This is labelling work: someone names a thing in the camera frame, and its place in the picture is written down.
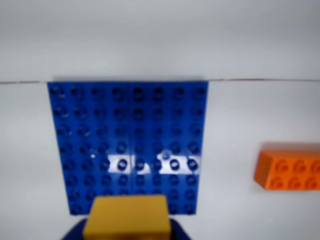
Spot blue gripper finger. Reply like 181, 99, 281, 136
169, 217, 194, 240
60, 217, 89, 240

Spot yellow 2x2 block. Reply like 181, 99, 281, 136
83, 194, 173, 240

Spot orange 2x4 block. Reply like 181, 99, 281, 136
253, 142, 320, 191

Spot blue 8x8 base plate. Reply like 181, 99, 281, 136
46, 81, 210, 216

